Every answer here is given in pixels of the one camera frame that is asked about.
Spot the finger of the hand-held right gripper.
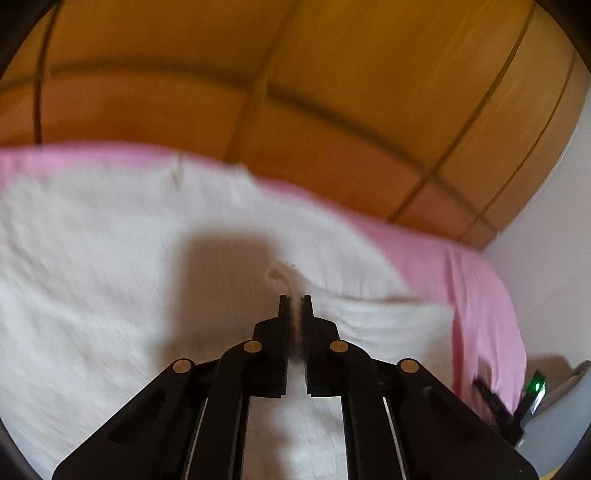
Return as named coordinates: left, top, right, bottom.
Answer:
left=473, top=376, right=513, bottom=428

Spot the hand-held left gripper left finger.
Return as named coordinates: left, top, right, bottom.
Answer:
left=52, top=294, right=290, bottom=480

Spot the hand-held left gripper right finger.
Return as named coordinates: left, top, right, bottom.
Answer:
left=301, top=294, right=539, bottom=480

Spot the white knitted sweater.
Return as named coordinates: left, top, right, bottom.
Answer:
left=0, top=154, right=458, bottom=480

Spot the pink bed sheet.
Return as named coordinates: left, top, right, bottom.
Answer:
left=0, top=141, right=529, bottom=425

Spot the wooden wardrobe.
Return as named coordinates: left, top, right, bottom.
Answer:
left=0, top=0, right=591, bottom=247

